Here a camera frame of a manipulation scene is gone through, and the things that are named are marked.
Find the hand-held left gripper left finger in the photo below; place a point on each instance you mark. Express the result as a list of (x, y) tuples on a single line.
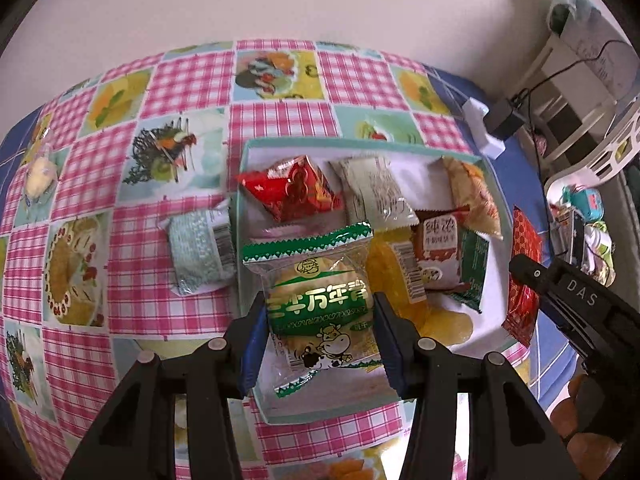
[(252, 345)]

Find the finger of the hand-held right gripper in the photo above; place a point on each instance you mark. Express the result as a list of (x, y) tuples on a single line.
[(532, 272)]

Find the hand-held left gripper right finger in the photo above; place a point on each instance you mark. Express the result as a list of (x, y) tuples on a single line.
[(387, 340)]

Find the red patterned snack packet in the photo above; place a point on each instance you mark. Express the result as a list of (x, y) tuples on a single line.
[(520, 305)]

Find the shallow white box teal rim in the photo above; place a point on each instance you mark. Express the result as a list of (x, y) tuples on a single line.
[(492, 285)]

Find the green white cow snack packet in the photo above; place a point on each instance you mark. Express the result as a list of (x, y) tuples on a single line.
[(320, 305)]

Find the person's right hand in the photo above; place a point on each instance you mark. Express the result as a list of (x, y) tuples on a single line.
[(565, 412)]

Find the yellow snack packet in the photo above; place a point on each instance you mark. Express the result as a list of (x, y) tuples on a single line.
[(435, 320)]

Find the dark green snack packet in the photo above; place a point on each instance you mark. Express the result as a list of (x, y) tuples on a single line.
[(475, 265)]

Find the white green toy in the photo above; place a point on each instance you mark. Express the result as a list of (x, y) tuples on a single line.
[(602, 247)]

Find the teal toy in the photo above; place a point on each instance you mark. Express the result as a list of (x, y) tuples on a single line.
[(590, 202)]

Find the brown white snack packet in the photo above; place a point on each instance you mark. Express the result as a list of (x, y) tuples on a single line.
[(440, 250)]

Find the orange clear snack packet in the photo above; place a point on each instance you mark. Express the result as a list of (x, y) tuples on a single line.
[(475, 195)]

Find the light blue snack packet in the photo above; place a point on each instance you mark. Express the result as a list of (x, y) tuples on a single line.
[(197, 255)]

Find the pink checked tablecloth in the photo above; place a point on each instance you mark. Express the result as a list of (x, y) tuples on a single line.
[(150, 270)]

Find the white plastic chair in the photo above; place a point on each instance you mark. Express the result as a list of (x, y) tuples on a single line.
[(615, 155)]

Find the pale green clear snack packet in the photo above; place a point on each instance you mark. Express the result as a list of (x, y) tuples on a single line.
[(375, 195)]

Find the black charger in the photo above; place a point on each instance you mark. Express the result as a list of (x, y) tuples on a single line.
[(505, 120)]

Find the pale cloth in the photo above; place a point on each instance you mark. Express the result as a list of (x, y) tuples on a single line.
[(590, 35)]

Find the clear wrapped pale cake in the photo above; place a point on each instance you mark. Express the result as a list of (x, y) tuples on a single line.
[(40, 177)]

